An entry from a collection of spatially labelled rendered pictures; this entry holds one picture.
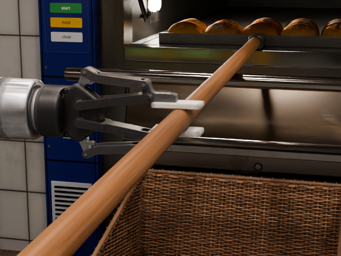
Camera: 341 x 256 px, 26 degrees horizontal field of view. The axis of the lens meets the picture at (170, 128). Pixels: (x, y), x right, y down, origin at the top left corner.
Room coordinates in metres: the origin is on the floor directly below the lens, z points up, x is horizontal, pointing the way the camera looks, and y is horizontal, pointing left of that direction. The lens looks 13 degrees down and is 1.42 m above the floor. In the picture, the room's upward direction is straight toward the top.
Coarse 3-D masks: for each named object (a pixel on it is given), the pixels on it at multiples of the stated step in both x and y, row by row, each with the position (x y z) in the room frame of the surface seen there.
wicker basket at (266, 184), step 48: (144, 192) 1.90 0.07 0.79; (192, 192) 1.87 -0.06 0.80; (240, 192) 1.84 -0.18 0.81; (288, 192) 1.81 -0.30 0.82; (336, 192) 1.78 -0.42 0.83; (144, 240) 1.87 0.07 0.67; (192, 240) 1.83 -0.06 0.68; (240, 240) 1.80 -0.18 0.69; (288, 240) 1.77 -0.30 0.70; (336, 240) 1.74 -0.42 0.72
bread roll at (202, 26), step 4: (184, 20) 2.12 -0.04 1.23; (188, 20) 2.12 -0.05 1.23; (192, 20) 2.12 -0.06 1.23; (196, 20) 2.12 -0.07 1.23; (196, 24) 2.11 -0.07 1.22; (200, 24) 2.11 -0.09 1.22; (204, 24) 2.12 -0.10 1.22; (200, 28) 2.10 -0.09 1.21; (204, 28) 2.11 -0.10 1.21; (204, 32) 2.11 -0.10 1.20
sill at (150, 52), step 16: (128, 48) 1.96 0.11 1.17; (144, 48) 1.95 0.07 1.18; (160, 48) 1.94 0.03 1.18; (176, 48) 1.93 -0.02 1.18; (192, 48) 1.92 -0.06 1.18; (208, 48) 1.91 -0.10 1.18; (224, 48) 1.91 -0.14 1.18; (272, 48) 1.91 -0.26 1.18; (288, 48) 1.91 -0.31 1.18; (256, 64) 1.87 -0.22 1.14; (272, 64) 1.86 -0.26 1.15; (288, 64) 1.85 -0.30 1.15; (304, 64) 1.84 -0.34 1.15; (320, 64) 1.84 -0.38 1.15; (336, 64) 1.83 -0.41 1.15
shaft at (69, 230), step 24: (240, 48) 1.67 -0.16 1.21; (216, 72) 1.31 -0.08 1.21; (192, 96) 1.08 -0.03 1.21; (168, 120) 0.92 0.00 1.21; (192, 120) 1.01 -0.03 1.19; (144, 144) 0.80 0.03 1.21; (168, 144) 0.86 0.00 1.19; (120, 168) 0.71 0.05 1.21; (144, 168) 0.75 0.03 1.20; (96, 192) 0.63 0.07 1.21; (120, 192) 0.67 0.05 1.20; (72, 216) 0.57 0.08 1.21; (96, 216) 0.60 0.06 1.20; (48, 240) 0.52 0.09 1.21; (72, 240) 0.54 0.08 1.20
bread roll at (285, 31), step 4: (292, 24) 1.99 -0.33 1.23; (296, 24) 1.98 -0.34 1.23; (300, 24) 1.97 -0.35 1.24; (304, 24) 1.98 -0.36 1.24; (284, 28) 1.99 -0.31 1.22; (288, 28) 1.98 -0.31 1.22; (292, 28) 1.97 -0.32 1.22; (296, 28) 1.97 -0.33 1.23; (300, 28) 1.96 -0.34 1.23; (304, 28) 1.96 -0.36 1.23; (308, 28) 1.96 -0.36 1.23; (312, 28) 1.97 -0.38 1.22; (284, 32) 1.98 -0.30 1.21; (288, 32) 1.97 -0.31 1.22; (292, 32) 1.97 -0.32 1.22; (296, 32) 1.96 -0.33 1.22; (300, 32) 1.96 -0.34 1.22; (304, 32) 1.96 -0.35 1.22; (308, 32) 1.96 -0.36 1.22; (312, 32) 1.96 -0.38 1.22
